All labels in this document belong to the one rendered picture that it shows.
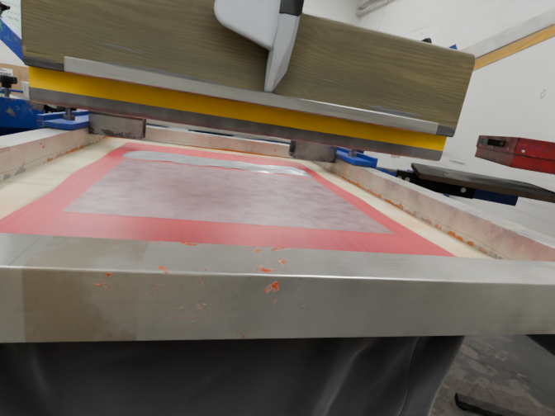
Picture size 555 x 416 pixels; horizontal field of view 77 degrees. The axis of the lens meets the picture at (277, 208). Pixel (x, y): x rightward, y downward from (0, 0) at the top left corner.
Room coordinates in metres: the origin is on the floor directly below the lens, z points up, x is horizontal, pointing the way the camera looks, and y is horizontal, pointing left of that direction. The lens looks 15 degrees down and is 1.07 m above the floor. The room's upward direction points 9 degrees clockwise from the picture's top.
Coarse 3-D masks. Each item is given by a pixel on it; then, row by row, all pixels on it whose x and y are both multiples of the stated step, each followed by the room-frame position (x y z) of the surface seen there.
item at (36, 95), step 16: (32, 96) 0.26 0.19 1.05; (48, 96) 0.26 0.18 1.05; (64, 96) 0.26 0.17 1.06; (80, 96) 0.27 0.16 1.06; (112, 112) 0.27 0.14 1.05; (128, 112) 0.28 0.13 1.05; (144, 112) 0.28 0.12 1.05; (160, 112) 0.28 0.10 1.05; (176, 112) 0.28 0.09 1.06; (192, 112) 0.29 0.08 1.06; (224, 128) 0.30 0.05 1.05; (240, 128) 0.30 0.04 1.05; (256, 128) 0.30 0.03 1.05; (272, 128) 0.31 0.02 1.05; (288, 128) 0.31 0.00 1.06; (336, 144) 0.32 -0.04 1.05; (352, 144) 0.32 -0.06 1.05; (368, 144) 0.33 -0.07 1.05; (384, 144) 0.33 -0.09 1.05; (400, 144) 0.34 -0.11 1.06; (432, 160) 0.35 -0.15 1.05
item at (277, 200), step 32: (256, 160) 0.80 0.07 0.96; (256, 192) 0.48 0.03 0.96; (288, 192) 0.51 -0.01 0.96; (320, 192) 0.55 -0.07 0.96; (256, 224) 0.34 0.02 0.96; (288, 224) 0.36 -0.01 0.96; (320, 224) 0.37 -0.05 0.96; (352, 224) 0.39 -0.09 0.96; (384, 224) 0.42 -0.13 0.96; (448, 256) 0.33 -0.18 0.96
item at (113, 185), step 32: (128, 160) 0.57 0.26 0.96; (64, 192) 0.35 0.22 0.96; (96, 192) 0.36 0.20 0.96; (128, 192) 0.38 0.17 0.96; (160, 192) 0.40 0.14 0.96; (192, 192) 0.42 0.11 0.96; (224, 192) 0.45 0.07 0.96; (0, 224) 0.24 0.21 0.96; (32, 224) 0.25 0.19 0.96; (64, 224) 0.26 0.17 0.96; (96, 224) 0.27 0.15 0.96; (128, 224) 0.28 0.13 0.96; (160, 224) 0.30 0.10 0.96; (192, 224) 0.31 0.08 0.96; (224, 224) 0.32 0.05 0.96
